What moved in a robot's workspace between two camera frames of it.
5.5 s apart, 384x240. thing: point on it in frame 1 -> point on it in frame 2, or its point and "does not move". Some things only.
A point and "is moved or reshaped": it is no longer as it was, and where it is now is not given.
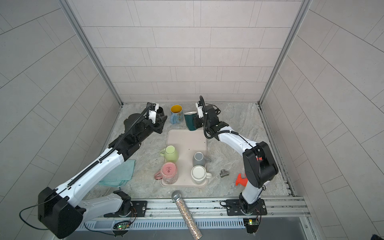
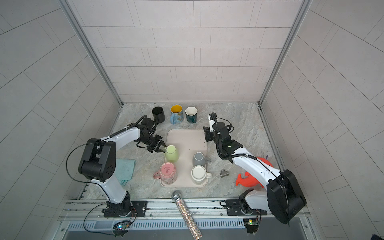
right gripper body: (203, 122) -> (210, 136)
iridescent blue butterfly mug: (176, 115) does not move
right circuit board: (251, 224) does not move
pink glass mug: (169, 172) does not move
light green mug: (170, 153) does not move
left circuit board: (121, 225) does not move
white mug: (199, 174) does not move
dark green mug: (189, 117) is moved or reshaped
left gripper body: (157, 127) -> (155, 143)
